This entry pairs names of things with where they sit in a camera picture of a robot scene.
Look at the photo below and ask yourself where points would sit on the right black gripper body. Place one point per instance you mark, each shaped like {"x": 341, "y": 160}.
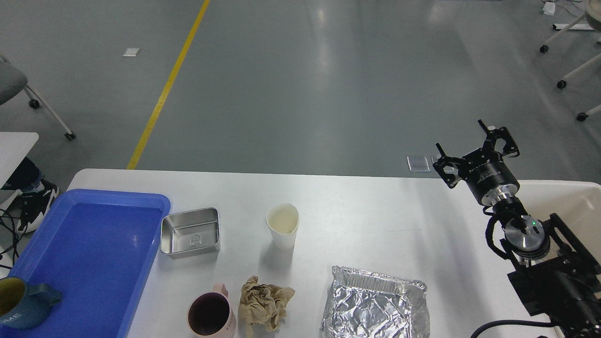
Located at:
{"x": 487, "y": 176}

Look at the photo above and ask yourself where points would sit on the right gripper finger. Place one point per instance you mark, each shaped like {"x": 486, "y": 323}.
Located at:
{"x": 492, "y": 136}
{"x": 451, "y": 169}

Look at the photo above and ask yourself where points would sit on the pink mug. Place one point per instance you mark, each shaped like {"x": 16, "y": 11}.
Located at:
{"x": 211, "y": 314}

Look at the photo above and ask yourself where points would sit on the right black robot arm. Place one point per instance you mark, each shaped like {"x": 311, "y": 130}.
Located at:
{"x": 555, "y": 273}

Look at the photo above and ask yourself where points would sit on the left clear floor plate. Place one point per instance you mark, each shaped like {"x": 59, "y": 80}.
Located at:
{"x": 418, "y": 164}

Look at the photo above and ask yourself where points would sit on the beige plastic waste bin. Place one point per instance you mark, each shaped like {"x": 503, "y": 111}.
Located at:
{"x": 577, "y": 202}

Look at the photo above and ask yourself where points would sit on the aluminium foil tray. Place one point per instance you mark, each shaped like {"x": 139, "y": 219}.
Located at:
{"x": 365, "y": 304}

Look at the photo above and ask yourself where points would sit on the white paper cup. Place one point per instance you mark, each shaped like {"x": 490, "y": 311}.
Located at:
{"x": 283, "y": 223}

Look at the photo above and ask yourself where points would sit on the crumpled brown paper napkin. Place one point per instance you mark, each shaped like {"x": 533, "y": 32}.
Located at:
{"x": 263, "y": 304}

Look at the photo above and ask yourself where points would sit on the small steel rectangular tin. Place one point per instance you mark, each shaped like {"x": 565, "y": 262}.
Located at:
{"x": 190, "y": 233}

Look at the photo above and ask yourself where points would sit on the blue plastic tray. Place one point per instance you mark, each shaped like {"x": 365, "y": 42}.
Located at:
{"x": 97, "y": 248}

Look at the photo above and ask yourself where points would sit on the black white sneaker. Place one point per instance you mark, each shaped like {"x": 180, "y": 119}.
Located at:
{"x": 35, "y": 205}

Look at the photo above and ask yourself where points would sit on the white side table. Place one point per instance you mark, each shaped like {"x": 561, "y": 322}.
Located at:
{"x": 14, "y": 146}

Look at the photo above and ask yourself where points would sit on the dark blue mug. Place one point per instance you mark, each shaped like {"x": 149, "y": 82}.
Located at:
{"x": 24, "y": 305}

